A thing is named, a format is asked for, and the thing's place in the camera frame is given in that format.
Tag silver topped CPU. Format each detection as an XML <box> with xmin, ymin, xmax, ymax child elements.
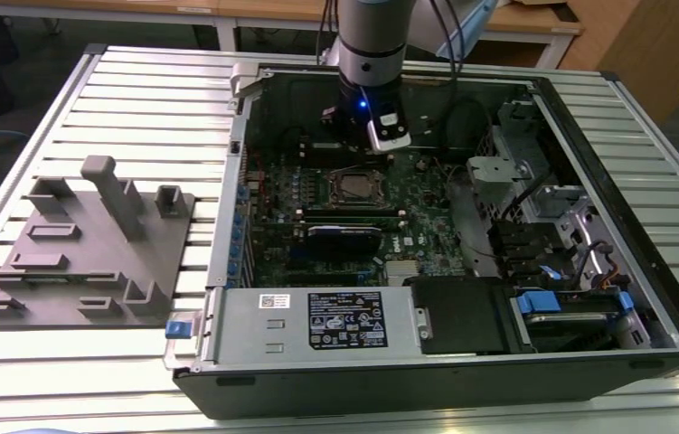
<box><xmin>342</xmin><ymin>177</ymin><xmax>378</xmax><ymax>199</ymax></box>

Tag metal socket cover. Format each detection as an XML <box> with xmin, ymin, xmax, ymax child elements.
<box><xmin>331</xmin><ymin>171</ymin><xmax>387</xmax><ymax>205</ymax></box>

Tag CPU socket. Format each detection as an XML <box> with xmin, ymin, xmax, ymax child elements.
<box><xmin>324</xmin><ymin>167</ymin><xmax>394</xmax><ymax>210</ymax></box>

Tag black graphics card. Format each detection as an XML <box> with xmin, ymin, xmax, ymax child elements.
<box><xmin>306</xmin><ymin>223</ymin><xmax>386</xmax><ymax>263</ymax></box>

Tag silver drive cage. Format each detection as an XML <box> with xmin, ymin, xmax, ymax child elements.
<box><xmin>464</xmin><ymin>99</ymin><xmax>603</xmax><ymax>279</ymax></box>

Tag green motherboard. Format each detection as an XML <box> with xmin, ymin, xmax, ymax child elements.
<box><xmin>235</xmin><ymin>144</ymin><xmax>479</xmax><ymax>288</ymax></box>

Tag silver chipset heatsink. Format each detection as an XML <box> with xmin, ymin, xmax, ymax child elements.
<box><xmin>383</xmin><ymin>258</ymin><xmax>423</xmax><ymax>278</ymax></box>

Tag wooden desk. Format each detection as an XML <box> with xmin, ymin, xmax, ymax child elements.
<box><xmin>0</xmin><ymin>0</ymin><xmax>238</xmax><ymax>54</ymax></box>
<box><xmin>218</xmin><ymin>0</ymin><xmax>585</xmax><ymax>70</ymax></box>

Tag silver power supply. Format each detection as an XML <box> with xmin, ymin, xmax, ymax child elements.
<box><xmin>191</xmin><ymin>285</ymin><xmax>432</xmax><ymax>365</ymax></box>

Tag black plastic shroud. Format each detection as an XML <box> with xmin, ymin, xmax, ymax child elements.
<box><xmin>403</xmin><ymin>274</ymin><xmax>515</xmax><ymax>357</ymax></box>

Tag blue disk carrier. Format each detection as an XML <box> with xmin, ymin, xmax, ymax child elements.
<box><xmin>511</xmin><ymin>290</ymin><xmax>635</xmax><ymax>327</ymax></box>

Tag grey parts rack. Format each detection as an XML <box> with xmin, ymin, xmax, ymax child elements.
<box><xmin>0</xmin><ymin>155</ymin><xmax>198</xmax><ymax>327</ymax></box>

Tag blue case latch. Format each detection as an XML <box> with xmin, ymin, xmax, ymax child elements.
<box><xmin>164</xmin><ymin>318</ymin><xmax>195</xmax><ymax>340</ymax></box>

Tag wooden cabinet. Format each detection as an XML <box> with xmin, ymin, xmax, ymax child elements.
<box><xmin>561</xmin><ymin>0</ymin><xmax>679</xmax><ymax>126</ymax></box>

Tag black PC case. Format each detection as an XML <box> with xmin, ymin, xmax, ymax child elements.
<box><xmin>170</xmin><ymin>61</ymin><xmax>679</xmax><ymax>420</ymax></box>

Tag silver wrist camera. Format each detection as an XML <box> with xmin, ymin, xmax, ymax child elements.
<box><xmin>366</xmin><ymin>111</ymin><xmax>414</xmax><ymax>154</ymax></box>

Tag coloured power wires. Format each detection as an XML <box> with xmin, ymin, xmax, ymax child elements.
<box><xmin>579</xmin><ymin>239</ymin><xmax>627</xmax><ymax>293</ymax></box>

